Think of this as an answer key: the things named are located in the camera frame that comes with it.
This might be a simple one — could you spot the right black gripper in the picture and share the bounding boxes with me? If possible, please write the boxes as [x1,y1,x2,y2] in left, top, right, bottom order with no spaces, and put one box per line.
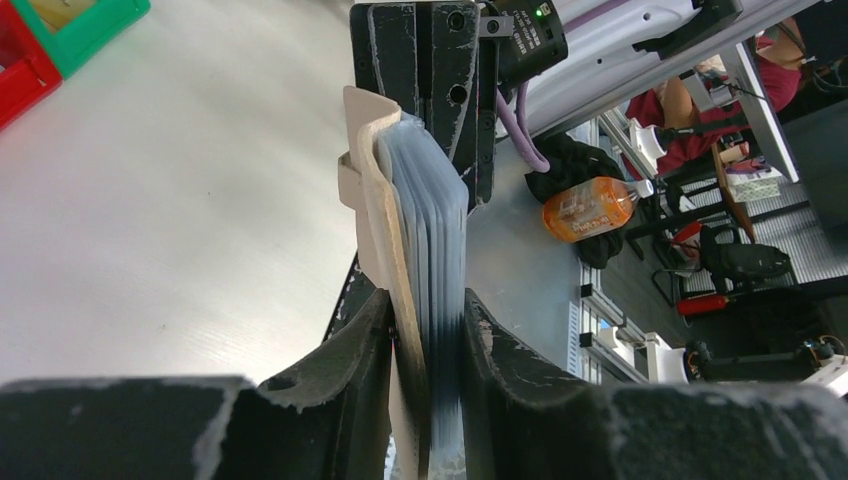
[349,1,569,205]

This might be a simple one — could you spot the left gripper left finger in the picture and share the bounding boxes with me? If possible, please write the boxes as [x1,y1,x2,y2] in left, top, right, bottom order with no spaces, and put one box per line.
[1,290,393,479]

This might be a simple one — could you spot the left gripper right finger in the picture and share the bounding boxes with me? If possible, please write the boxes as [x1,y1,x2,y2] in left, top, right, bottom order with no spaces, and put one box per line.
[462,291,847,479]

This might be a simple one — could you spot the beige card holder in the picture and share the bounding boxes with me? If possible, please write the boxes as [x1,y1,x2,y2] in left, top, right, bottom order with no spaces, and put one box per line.
[338,86,468,479]

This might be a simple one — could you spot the gold card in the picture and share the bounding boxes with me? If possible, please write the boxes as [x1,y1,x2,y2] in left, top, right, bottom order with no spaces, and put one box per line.
[29,0,98,34]

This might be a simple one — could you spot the black cloth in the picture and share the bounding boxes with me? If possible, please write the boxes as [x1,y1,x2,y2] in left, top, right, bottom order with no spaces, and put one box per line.
[525,133,625,270]

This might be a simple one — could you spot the orange bottle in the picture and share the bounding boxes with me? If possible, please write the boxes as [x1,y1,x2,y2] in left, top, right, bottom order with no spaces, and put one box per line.
[542,176,655,244]

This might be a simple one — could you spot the person in red shirt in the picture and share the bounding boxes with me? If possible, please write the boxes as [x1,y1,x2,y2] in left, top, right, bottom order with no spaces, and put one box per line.
[624,22,806,174]

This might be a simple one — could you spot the green plastic bin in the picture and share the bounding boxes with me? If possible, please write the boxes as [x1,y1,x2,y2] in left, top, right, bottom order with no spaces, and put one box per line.
[12,0,151,79]

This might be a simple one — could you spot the red plastic bin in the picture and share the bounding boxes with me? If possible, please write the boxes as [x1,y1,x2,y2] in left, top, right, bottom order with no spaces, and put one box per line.
[1,1,63,129]

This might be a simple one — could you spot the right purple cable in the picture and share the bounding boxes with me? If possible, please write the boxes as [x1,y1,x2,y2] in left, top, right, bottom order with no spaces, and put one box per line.
[495,82,552,175]

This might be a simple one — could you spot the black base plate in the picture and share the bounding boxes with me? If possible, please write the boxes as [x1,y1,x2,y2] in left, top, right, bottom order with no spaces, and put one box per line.
[323,254,377,341]

